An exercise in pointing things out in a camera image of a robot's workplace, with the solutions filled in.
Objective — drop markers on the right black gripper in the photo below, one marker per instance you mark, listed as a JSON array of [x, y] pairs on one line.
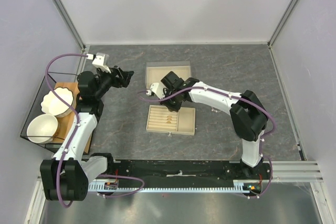
[[175, 108]]

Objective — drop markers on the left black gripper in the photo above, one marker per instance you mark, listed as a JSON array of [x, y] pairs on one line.
[[124, 76]]

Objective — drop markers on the beige ring slot tray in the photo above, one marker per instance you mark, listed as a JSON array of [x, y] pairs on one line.
[[161, 120]]

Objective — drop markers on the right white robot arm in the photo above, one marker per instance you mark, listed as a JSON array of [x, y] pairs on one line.
[[248, 116]]

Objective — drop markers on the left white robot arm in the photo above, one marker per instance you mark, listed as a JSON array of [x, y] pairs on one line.
[[66, 176]]

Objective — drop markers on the beige open jewelry box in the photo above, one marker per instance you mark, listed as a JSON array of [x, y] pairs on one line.
[[155, 71]]

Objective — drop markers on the wooden board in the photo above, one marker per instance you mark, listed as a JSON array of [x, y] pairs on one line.
[[65, 122]]

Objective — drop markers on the white scalloped bowl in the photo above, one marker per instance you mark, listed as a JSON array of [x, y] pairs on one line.
[[53, 106]]

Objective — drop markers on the white round bowl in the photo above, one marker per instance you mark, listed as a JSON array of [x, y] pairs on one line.
[[42, 129]]

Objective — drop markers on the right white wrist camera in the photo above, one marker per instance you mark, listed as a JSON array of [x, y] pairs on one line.
[[157, 89]]

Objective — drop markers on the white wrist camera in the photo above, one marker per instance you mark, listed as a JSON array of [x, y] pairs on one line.
[[157, 89], [99, 61]]

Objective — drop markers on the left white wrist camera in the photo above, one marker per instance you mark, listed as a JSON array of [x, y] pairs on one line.
[[99, 61]]

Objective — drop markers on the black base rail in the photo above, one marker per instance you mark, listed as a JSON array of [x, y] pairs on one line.
[[226, 170]]

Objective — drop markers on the black wire frame box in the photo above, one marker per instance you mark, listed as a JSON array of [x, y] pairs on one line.
[[35, 108]]

